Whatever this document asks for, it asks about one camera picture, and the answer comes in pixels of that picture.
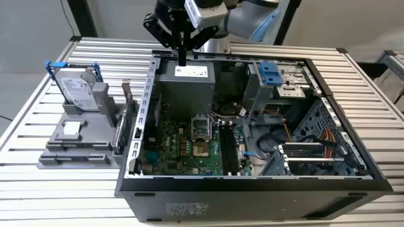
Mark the blue drive latch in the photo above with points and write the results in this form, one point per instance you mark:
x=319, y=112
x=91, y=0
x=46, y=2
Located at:
x=270, y=73

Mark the green motherboard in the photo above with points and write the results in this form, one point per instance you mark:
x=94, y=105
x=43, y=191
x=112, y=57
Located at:
x=170, y=146

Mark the hard disk in blue carrier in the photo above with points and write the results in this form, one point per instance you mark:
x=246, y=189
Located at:
x=75, y=89

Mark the thin locking lever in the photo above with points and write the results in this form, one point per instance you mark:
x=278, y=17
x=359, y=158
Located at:
x=210, y=130

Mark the silver optical drive cage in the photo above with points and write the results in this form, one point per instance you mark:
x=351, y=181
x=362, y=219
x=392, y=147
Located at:
x=288, y=92

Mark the blue expansion slot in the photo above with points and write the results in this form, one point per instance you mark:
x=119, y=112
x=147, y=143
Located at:
x=151, y=158

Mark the black open PC case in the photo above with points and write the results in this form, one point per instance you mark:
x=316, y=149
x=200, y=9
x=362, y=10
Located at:
x=220, y=203

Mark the grey parts rack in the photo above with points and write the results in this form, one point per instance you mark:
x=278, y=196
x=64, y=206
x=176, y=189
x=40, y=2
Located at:
x=95, y=132

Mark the black RAM slot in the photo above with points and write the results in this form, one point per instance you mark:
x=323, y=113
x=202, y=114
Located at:
x=226, y=146

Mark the metal side table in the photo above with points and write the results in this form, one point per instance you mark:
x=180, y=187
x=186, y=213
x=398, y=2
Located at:
x=391, y=59

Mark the black frame post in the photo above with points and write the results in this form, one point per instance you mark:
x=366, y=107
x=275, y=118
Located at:
x=83, y=19
x=290, y=21

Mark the graphics card with metal bracket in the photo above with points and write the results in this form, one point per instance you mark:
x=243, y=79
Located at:
x=126, y=123

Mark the grey power supply unit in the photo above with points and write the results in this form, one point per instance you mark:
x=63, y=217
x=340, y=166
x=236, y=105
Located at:
x=186, y=94

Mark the round black speaker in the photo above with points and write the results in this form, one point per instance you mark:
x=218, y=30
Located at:
x=228, y=109

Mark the CPU socket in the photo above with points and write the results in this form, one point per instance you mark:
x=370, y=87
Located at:
x=200, y=149

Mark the silver CPU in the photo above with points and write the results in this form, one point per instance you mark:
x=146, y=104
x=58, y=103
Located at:
x=71, y=128

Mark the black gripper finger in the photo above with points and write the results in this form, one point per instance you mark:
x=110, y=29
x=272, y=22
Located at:
x=206, y=37
x=158, y=30

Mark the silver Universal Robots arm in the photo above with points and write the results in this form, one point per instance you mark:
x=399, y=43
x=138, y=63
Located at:
x=246, y=14

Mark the silver disk bay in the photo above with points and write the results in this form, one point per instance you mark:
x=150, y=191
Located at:
x=315, y=160

